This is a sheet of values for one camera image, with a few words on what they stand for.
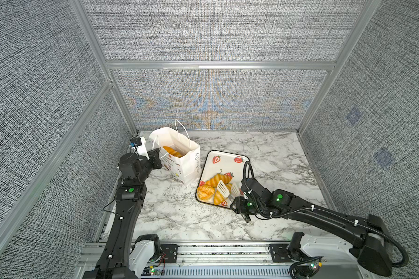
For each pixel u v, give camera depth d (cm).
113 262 39
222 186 82
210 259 73
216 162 103
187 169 83
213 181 91
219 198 85
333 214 45
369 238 40
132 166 54
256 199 58
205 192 87
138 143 62
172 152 95
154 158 65
